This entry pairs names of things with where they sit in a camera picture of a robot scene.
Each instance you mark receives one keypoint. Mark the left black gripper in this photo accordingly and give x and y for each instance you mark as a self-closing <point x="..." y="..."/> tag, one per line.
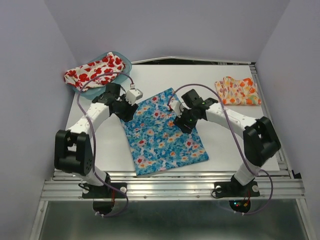
<point x="128" y="115"/>

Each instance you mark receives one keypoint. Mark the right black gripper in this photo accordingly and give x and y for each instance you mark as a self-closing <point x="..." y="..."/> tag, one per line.
<point x="180" y="123"/>

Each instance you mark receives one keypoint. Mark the blue floral skirt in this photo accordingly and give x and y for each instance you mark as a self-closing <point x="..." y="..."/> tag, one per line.
<point x="155" y="143"/>

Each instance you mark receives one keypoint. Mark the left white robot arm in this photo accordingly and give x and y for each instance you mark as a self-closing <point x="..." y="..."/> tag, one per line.
<point x="75" y="148"/>

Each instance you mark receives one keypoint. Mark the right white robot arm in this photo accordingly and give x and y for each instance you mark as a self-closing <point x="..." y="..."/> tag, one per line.
<point x="256" y="138"/>

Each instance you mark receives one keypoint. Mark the teal plastic bin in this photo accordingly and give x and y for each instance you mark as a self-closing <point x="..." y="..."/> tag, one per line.
<point x="94" y="92"/>

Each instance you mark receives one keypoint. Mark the red poppy white skirt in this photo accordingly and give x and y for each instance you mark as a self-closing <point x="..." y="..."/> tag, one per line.
<point x="77" y="77"/>

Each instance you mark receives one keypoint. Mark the orange floral folded skirt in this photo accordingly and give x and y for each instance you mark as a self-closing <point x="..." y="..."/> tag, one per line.
<point x="238" y="92"/>

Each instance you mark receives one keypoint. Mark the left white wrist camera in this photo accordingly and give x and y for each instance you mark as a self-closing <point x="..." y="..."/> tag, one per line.
<point x="132" y="95"/>

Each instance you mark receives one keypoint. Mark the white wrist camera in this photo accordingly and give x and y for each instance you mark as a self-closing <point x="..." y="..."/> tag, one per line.
<point x="176" y="107"/>
<point x="132" y="95"/>

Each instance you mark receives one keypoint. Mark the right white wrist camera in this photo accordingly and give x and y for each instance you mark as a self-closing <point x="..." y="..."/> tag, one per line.
<point x="176" y="107"/>

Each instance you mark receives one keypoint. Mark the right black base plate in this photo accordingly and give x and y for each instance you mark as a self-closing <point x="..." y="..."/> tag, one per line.
<point x="230" y="189"/>

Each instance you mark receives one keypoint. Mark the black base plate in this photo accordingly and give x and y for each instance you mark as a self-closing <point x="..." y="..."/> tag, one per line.
<point x="99" y="192"/>
<point x="230" y="189"/>

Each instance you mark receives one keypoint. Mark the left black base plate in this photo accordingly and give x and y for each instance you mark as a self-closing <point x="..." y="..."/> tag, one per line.
<point x="99" y="192"/>

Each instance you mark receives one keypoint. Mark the aluminium front rail frame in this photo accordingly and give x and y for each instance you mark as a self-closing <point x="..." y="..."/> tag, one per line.
<point x="170" y="186"/>

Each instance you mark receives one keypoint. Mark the aluminium right side rail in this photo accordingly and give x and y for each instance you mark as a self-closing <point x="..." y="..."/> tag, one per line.
<point x="281" y="155"/>

